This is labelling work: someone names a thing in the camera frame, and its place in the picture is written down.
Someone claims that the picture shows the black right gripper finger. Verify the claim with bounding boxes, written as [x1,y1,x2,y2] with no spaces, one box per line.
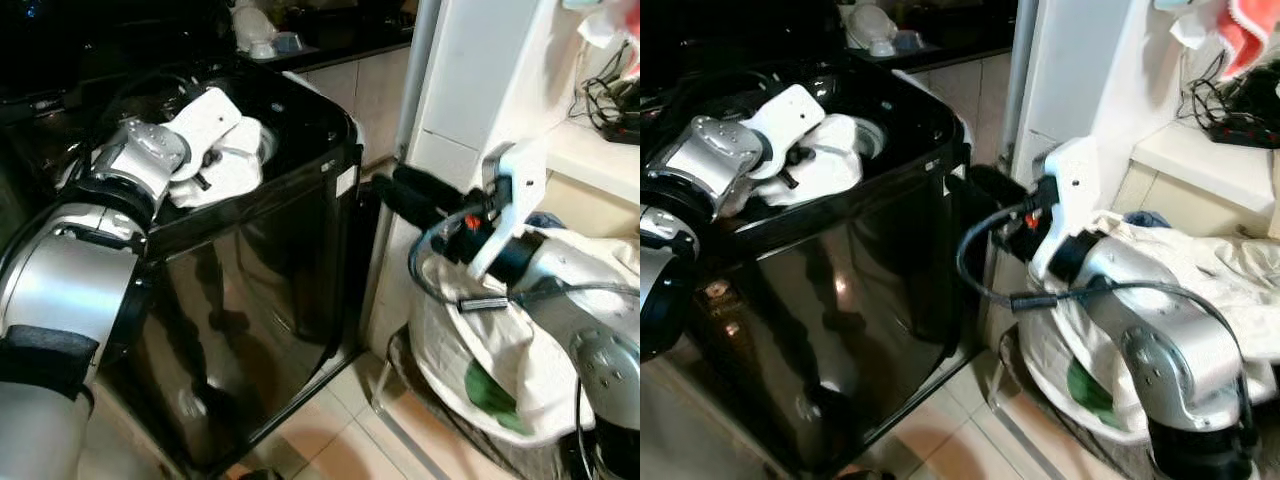
[973,162,1033,202]
[963,175,1017,218]
[393,164,473,204]
[377,182,459,231]

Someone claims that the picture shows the white cloth garment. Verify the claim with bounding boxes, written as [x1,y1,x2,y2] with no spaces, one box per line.
[768,111,883,208]
[168,116,267,210]

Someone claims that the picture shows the black top-load washing machine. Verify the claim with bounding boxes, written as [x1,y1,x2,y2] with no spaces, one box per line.
[0,62,367,477]
[640,62,989,477]

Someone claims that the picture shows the green cloth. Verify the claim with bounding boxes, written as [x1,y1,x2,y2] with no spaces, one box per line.
[464,358,523,423]
[1064,358,1117,428]

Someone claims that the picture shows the white plastic container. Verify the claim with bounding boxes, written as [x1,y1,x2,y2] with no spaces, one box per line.
[229,0,283,61]
[844,0,903,58]

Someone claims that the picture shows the pink towel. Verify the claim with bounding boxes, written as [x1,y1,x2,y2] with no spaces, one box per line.
[608,0,641,81]
[1214,0,1280,83]

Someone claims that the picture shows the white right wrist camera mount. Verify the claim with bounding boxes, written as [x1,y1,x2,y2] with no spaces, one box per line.
[1029,135,1102,282]
[467,139,550,282]

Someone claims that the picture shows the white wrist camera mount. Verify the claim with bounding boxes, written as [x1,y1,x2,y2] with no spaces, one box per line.
[1029,135,1102,282]
[160,86,245,188]
[745,84,833,188]
[467,139,550,282]

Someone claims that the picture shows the black tangled power cables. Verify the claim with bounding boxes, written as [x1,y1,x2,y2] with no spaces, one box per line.
[578,40,641,144]
[1184,50,1280,151]

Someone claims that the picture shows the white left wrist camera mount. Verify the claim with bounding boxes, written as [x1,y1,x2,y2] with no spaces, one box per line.
[745,84,833,188]
[160,86,245,188]

